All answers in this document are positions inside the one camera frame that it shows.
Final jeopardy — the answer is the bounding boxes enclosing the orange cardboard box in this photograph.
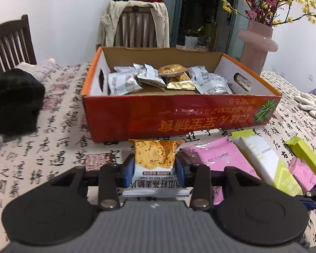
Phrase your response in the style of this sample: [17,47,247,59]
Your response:
[81,46,282,143]

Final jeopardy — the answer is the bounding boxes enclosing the pink vase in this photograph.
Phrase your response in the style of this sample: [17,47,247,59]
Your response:
[237,18,279,75]

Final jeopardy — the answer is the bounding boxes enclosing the large pink snack packet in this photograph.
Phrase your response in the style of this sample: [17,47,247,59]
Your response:
[179,137,261,206]

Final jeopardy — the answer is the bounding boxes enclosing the lime green snack packet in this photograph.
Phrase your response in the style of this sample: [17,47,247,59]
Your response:
[284,136,316,181]

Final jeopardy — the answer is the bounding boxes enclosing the black fuzzy cloth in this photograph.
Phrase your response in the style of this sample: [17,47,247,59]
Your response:
[0,69,46,136]

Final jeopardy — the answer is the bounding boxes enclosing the grey patterned folded blanket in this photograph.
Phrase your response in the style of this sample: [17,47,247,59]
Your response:
[14,58,58,82]

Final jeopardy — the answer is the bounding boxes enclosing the pile of silver snack packets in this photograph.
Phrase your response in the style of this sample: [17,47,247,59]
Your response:
[107,64,233,95]

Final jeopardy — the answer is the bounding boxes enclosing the wooden slatted chair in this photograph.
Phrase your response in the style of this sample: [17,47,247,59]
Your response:
[118,5,158,48]
[0,14,37,78]

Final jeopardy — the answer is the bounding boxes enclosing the white lime snack packet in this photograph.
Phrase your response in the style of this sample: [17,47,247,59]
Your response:
[230,130,303,197]

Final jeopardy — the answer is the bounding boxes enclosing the yellow and pink flower branches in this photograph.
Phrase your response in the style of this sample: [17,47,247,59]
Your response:
[208,0,316,28]

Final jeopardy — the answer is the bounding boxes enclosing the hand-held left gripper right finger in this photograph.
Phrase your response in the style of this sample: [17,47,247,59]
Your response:
[174,159,262,212]

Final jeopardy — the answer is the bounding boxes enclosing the small pink snack packet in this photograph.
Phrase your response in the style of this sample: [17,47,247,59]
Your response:
[288,157,316,193]

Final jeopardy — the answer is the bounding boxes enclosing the potted plant white pot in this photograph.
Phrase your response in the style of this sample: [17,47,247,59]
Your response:
[184,26,210,50]

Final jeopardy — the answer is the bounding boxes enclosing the chair with beige jacket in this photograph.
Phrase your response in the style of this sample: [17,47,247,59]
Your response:
[96,0,170,48]

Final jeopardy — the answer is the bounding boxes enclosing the white cotton gloves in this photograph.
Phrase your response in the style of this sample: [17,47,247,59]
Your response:
[294,92,316,118]

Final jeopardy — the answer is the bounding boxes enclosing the orange white crisp packet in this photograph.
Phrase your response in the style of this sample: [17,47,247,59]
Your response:
[122,139,189,198]

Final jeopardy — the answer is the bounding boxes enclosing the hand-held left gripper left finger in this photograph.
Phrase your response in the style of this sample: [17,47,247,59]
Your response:
[49,159,135,212]

